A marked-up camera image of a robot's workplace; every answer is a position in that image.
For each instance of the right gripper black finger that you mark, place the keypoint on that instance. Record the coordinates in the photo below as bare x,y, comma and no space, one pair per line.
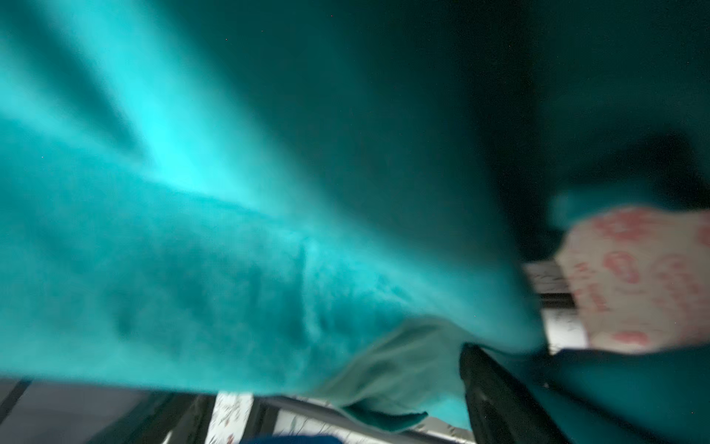
500,408

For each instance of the green jacket orange letter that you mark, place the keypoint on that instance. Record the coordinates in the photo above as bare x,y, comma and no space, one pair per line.
303,151

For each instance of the black clothes rack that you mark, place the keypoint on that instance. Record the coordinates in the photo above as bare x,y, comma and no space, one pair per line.
384,371

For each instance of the pink floral garment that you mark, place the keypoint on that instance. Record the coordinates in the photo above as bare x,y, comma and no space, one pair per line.
640,279

